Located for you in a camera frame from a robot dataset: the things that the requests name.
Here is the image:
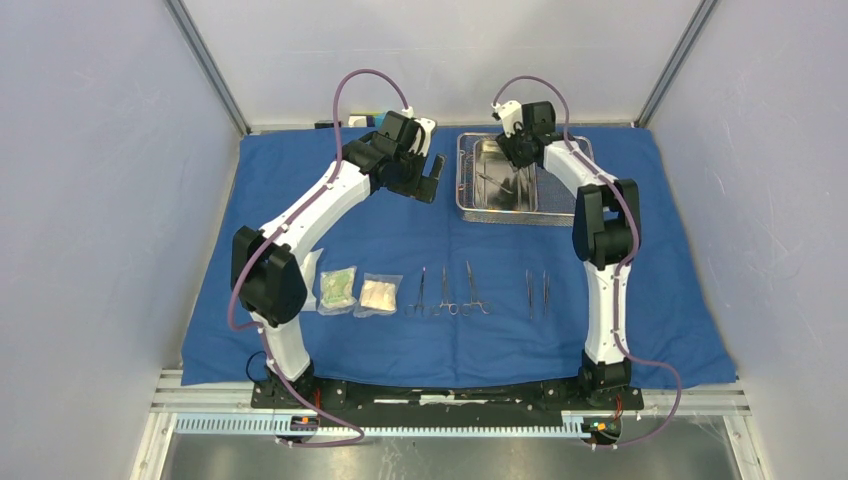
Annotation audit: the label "wire mesh instrument basket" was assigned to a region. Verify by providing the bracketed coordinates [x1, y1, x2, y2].
[456, 132, 576, 227]

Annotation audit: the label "blue surgical drape cloth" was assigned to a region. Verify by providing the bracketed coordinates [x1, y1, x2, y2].
[181, 127, 737, 389]

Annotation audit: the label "beige gauze packet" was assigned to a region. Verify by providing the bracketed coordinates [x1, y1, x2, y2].
[353, 273, 403, 318]

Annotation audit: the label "surgical scissors forceps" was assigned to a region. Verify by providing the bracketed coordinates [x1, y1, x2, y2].
[431, 265, 459, 316]

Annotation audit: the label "steel tweezers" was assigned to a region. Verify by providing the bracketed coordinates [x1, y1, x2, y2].
[525, 269, 535, 320]

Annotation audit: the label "thin steel instrument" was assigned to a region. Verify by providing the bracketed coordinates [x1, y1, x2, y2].
[542, 270, 550, 317]

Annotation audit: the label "green packet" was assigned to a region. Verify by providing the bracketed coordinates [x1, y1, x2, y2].
[317, 266, 357, 316]

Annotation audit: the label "white blue labelled packet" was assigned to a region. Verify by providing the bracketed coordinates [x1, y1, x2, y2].
[300, 248, 323, 312]

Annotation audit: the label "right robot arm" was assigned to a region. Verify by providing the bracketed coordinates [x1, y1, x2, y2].
[493, 101, 641, 408]

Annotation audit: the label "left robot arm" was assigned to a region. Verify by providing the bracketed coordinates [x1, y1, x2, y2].
[227, 109, 445, 408]

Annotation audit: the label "stainless steel inner tray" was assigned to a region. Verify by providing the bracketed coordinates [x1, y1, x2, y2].
[473, 138, 538, 212]

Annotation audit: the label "white yellow small object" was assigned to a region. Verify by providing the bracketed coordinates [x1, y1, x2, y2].
[347, 114, 373, 128]

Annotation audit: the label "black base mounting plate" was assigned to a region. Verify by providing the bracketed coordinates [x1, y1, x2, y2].
[250, 374, 645, 429]

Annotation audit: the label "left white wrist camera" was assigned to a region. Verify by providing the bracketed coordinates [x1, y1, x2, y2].
[401, 106, 437, 157]

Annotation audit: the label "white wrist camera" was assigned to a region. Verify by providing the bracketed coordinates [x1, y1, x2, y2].
[401, 106, 437, 157]
[492, 100, 524, 138]

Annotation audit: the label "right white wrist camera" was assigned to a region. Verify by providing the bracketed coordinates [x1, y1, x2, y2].
[492, 100, 524, 138]

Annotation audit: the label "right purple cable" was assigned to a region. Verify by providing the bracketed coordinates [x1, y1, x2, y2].
[493, 75, 684, 450]

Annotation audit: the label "purple cable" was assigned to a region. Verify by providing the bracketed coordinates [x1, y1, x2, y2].
[227, 68, 415, 448]
[493, 75, 684, 450]

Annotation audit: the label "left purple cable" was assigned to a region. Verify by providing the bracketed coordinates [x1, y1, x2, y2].
[227, 68, 415, 448]

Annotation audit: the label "white slotted cable duct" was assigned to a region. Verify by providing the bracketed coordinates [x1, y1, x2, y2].
[174, 413, 611, 440]

